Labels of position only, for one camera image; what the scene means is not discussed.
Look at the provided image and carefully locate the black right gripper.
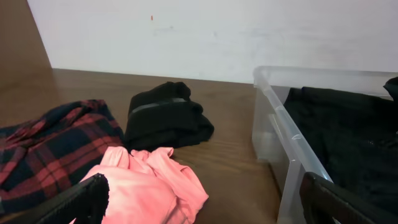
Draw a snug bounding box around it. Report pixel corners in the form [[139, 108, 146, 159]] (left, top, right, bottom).
[[384, 77, 398, 101]]

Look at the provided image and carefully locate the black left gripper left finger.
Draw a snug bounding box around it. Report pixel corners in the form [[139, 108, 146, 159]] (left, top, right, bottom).
[[6, 173, 109, 224]]

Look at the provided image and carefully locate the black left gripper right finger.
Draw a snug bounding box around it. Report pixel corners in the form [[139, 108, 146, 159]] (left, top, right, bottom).
[[299, 172, 397, 224]]

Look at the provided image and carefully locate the large black garment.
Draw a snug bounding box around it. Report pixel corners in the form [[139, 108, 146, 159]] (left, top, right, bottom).
[[284, 87, 397, 214]]

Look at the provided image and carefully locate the clear plastic storage bin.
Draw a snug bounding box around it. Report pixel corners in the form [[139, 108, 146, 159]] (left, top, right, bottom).
[[252, 67, 397, 223]]

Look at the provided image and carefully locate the pink crumpled garment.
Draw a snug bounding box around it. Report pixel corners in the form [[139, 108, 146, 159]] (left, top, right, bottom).
[[85, 146, 209, 224]]

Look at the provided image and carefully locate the red navy plaid shirt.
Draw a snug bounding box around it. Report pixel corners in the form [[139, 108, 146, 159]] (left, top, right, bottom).
[[1, 100, 123, 215]]

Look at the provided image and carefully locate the black folded garment with band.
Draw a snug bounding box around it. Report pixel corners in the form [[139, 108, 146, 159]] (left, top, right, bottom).
[[124, 82, 215, 151]]

